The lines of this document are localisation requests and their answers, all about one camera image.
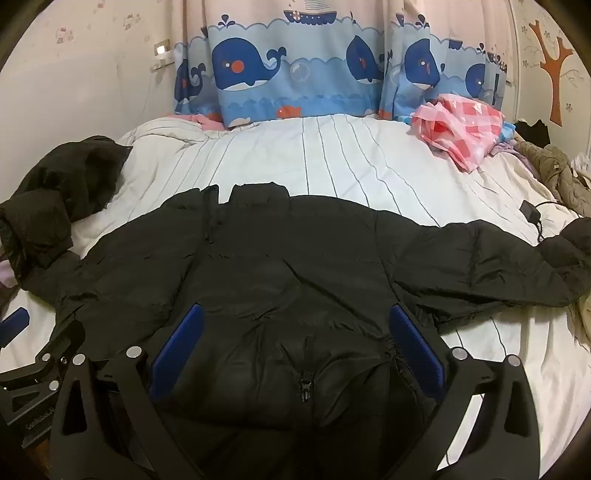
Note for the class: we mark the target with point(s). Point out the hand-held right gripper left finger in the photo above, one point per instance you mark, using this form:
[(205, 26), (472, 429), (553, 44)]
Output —
[(178, 353)]

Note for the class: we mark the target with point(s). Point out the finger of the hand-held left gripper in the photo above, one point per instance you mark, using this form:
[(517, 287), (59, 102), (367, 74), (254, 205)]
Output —
[(51, 364), (14, 319)]

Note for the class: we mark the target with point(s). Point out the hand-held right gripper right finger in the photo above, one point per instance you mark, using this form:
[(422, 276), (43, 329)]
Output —
[(415, 355)]

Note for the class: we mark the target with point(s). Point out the black puffer jacket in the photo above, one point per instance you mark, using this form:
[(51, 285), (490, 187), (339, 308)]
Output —
[(300, 277)]

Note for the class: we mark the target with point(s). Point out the black hooded garment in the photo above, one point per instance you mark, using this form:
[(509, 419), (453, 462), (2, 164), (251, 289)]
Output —
[(60, 184)]

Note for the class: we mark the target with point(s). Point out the white striped duvet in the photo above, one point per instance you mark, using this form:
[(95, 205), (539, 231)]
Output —
[(346, 157)]

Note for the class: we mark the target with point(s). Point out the khaki quilted coat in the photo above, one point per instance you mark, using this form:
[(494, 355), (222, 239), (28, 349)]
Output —
[(554, 170)]

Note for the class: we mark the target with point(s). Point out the pink checkered cloth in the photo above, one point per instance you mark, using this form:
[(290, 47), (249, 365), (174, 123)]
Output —
[(457, 124)]

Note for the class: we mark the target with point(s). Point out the light blue cloth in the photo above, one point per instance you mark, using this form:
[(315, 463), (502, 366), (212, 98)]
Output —
[(508, 134)]

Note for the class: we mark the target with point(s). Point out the small black garment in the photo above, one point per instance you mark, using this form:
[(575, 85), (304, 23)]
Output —
[(531, 129)]

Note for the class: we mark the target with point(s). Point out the whale print curtain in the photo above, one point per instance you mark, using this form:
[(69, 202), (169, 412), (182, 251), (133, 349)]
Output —
[(258, 60)]

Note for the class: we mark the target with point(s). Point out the white wall switch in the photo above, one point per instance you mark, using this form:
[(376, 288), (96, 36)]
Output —
[(162, 47)]

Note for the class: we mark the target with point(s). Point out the brown tree wall sticker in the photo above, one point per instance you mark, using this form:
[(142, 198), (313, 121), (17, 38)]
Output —
[(554, 78)]

